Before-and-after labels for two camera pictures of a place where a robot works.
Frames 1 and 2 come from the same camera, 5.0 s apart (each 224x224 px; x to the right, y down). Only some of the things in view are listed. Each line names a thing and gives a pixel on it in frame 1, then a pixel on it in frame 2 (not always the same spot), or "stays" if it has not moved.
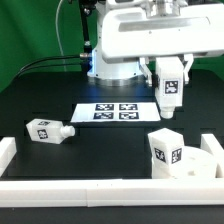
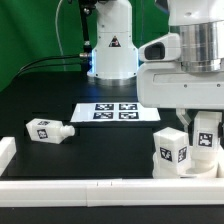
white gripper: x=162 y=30 -> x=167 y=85
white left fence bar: x=8 y=148 stays
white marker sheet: x=115 y=112 stays
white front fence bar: x=140 y=192 stays
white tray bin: x=197 y=163 -> x=208 y=168
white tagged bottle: x=48 y=131 stays
